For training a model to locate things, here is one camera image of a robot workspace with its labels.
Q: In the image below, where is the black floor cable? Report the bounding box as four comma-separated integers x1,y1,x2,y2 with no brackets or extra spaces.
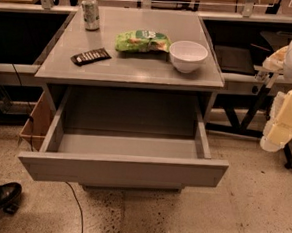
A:
61,181,88,233

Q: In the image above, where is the brown cardboard box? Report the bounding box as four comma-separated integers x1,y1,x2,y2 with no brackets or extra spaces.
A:
19,93,53,151

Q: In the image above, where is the white bowl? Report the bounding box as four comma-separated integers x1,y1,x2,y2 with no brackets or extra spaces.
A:
169,41,209,73

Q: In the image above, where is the grey top drawer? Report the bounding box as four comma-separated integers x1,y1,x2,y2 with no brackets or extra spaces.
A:
19,86,229,190

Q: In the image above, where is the black leather shoe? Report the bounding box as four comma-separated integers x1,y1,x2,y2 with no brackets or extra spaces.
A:
0,182,22,214

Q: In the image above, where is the green chip bag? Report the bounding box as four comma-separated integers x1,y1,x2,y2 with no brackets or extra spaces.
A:
115,30,171,53

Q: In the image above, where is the dark chocolate bar wrapper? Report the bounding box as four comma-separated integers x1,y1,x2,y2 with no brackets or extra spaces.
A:
71,47,111,67

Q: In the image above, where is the silver green soda can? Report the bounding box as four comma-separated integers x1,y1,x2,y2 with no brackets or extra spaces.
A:
81,0,100,31

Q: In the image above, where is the black frame side table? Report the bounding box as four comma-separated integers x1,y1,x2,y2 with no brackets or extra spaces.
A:
202,26,292,170

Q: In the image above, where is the grey drawer cabinet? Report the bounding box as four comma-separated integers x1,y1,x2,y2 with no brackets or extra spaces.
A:
26,1,230,197

